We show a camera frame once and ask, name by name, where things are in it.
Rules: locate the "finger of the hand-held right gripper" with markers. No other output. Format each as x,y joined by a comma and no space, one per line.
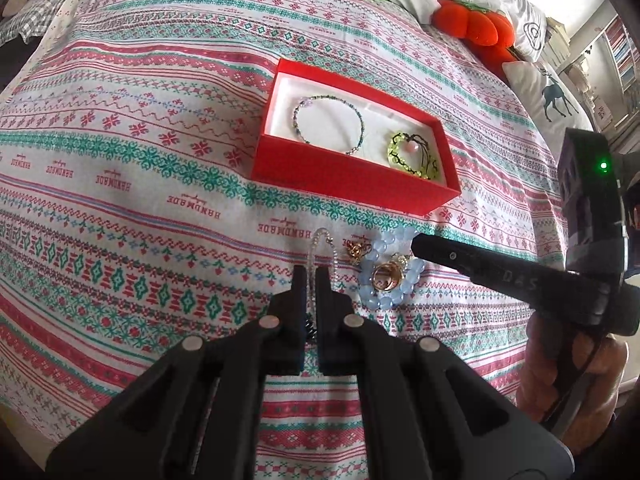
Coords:
450,256

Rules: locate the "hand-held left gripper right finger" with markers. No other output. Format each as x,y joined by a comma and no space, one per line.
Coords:
325,310

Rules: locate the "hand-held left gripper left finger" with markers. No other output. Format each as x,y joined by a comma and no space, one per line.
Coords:
299,307

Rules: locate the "gold charm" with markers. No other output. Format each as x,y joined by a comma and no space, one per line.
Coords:
356,252

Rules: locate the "red jewelry box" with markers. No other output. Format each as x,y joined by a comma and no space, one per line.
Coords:
320,172

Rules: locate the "person's right hand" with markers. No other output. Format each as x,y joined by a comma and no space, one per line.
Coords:
537,365

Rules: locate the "white deer print pillow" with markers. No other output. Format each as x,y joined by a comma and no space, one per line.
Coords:
545,100

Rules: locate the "white bookshelf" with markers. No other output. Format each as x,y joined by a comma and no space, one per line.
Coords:
620,55

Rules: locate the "printed patterned bedspread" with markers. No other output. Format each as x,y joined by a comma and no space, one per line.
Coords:
150,185

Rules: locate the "orange pumpkin plush toy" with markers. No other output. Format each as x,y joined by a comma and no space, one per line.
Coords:
475,27

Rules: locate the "grey checked bed sheet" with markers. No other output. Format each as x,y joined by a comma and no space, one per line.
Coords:
30,17

